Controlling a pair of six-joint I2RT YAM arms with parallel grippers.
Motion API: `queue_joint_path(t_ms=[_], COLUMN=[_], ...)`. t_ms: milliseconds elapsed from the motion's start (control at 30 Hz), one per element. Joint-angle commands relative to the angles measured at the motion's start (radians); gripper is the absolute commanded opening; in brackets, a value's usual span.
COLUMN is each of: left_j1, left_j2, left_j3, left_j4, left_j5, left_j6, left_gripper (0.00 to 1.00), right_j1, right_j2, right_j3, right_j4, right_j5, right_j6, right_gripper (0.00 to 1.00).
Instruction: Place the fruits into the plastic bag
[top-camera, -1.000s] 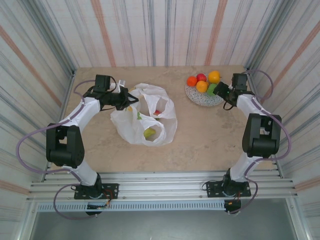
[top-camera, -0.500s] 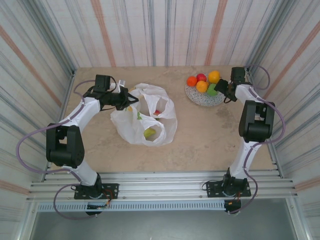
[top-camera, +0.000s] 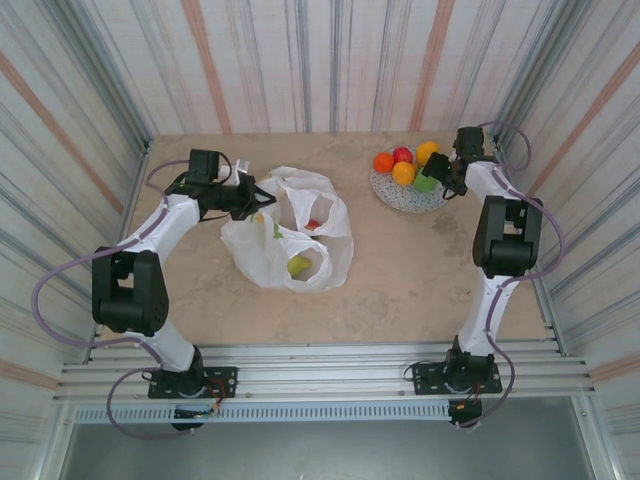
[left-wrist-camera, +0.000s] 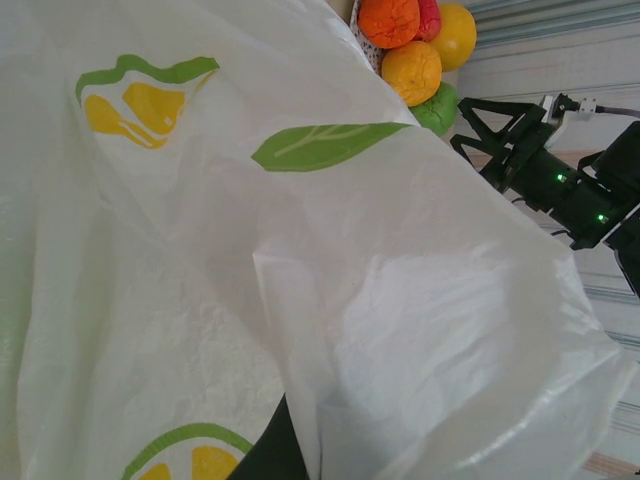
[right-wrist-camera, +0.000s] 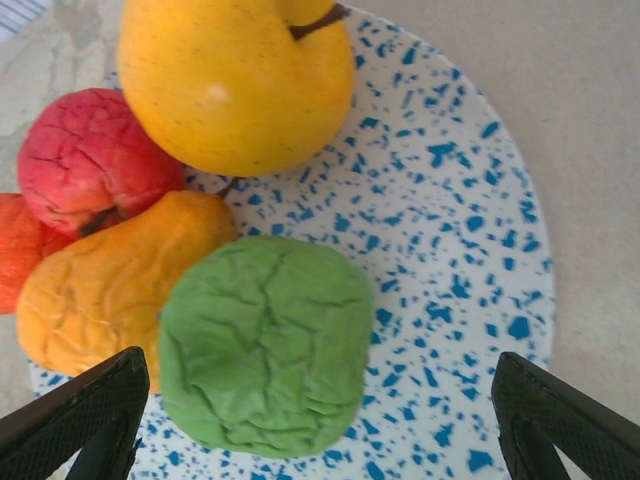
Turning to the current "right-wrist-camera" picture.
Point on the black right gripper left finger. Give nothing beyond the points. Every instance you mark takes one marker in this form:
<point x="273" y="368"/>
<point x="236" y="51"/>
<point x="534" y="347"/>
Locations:
<point x="75" y="425"/>

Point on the bright green wrinkled apple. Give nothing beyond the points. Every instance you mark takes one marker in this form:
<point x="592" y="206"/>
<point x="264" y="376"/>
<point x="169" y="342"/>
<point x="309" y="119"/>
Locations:
<point x="265" y="345"/>

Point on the white blue-speckled plate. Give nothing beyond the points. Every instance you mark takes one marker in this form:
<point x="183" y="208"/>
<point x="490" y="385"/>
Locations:
<point x="450" y="250"/>

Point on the orange-yellow wrinkled pear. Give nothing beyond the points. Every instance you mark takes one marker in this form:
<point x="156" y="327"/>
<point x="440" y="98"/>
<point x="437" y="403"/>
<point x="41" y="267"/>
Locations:
<point x="100" y="295"/>

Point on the red-orange wrinkled fruit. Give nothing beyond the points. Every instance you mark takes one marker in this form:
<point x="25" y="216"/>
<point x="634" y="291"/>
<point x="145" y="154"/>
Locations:
<point x="20" y="250"/>

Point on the red wrinkled apple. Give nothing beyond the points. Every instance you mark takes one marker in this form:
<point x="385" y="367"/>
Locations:
<point x="90" y="160"/>

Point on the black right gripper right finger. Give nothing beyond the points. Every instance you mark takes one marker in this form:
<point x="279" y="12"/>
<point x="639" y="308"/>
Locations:
<point x="565" y="430"/>

